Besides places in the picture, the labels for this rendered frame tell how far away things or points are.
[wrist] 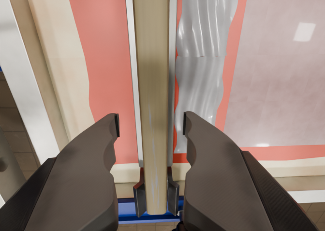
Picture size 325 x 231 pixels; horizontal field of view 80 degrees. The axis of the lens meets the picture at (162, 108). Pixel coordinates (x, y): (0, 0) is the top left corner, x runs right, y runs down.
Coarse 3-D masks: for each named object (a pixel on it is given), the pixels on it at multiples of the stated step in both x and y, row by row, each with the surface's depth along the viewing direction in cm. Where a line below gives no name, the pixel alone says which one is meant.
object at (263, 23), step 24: (72, 0) 24; (96, 0) 24; (120, 0) 24; (240, 0) 25; (264, 0) 25; (288, 0) 25; (312, 0) 25; (96, 24) 25; (120, 24) 26; (240, 24) 26; (264, 24) 26; (288, 24) 26; (312, 24) 27; (96, 48) 27; (120, 48) 27; (240, 48) 28; (264, 48) 28; (288, 48) 28; (312, 48) 28
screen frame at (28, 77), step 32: (0, 0) 21; (0, 32) 22; (32, 32) 25; (0, 64) 24; (32, 64) 24; (32, 96) 26; (32, 128) 28; (64, 128) 33; (128, 192) 38; (288, 192) 38; (320, 192) 38
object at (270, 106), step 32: (96, 64) 28; (128, 64) 28; (224, 64) 29; (256, 64) 29; (288, 64) 29; (320, 64) 29; (96, 96) 30; (128, 96) 31; (224, 96) 31; (256, 96) 31; (288, 96) 32; (320, 96) 32; (128, 128) 33; (224, 128) 34; (256, 128) 35; (288, 128) 35; (320, 128) 35; (128, 160) 37
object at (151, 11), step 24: (144, 0) 15; (168, 0) 16; (144, 24) 16; (168, 24) 16; (144, 48) 17; (168, 48) 18; (144, 72) 18; (168, 72) 19; (144, 96) 19; (144, 120) 20; (144, 144) 22; (144, 168) 24
